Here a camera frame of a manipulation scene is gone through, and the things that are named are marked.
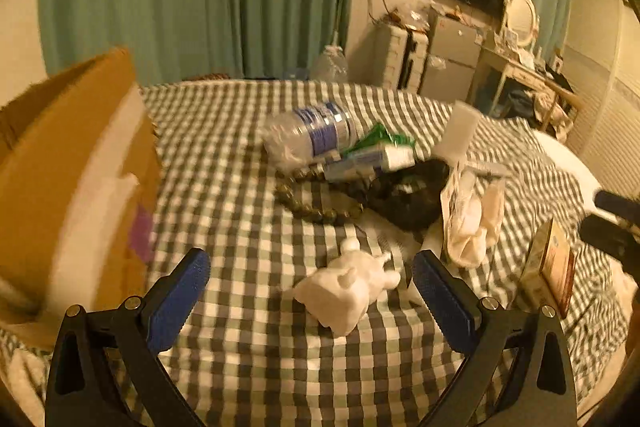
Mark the beige and maroon medicine box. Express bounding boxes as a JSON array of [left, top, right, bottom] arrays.
[[517, 218, 577, 320]]

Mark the clear bag with white items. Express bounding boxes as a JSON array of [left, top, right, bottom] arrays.
[[440, 159, 511, 268]]

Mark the checkered blanket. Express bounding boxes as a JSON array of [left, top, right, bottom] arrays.
[[0, 79, 633, 427]]

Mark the crushed water bottle blue label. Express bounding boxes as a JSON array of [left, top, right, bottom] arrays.
[[262, 101, 358, 168]]

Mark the cream dressing table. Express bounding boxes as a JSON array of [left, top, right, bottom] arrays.
[[470, 44, 583, 142]]

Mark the white oval mirror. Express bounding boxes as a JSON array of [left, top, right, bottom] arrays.
[[505, 0, 541, 50]]

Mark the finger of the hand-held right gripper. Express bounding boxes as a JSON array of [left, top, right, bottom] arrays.
[[579, 214, 640, 280], [594, 189, 640, 214]]

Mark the white small box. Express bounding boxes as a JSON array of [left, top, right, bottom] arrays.
[[432, 101, 482, 162]]

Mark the clear plastic bag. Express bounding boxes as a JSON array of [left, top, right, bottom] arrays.
[[397, 0, 435, 31]]

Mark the dark bead bracelet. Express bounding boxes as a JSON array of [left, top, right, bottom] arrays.
[[274, 164, 366, 224]]

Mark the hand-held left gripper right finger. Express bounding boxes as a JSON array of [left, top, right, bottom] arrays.
[[412, 249, 578, 427]]

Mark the white suitcase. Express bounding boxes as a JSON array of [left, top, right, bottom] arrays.
[[382, 24, 431, 90]]

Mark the green snack packet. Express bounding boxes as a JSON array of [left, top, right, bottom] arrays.
[[345, 123, 417, 158]]

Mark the silver fridge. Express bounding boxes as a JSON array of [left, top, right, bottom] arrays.
[[420, 14, 486, 95]]

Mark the white toy figure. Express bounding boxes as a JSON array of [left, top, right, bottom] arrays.
[[292, 237, 402, 337]]

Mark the black cloth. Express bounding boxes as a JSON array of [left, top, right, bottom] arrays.
[[360, 159, 451, 233]]

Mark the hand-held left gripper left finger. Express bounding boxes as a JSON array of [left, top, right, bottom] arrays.
[[45, 248, 211, 427]]

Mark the white toothpaste tube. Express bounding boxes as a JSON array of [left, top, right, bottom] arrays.
[[322, 144, 416, 182]]

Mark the white wardrobe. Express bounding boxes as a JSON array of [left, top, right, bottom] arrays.
[[570, 0, 640, 202]]

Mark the large clear water jug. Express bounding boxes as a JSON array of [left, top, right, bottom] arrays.
[[311, 45, 349, 82]]

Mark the brown cardboard box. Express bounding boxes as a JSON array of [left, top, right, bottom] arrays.
[[0, 47, 163, 353]]

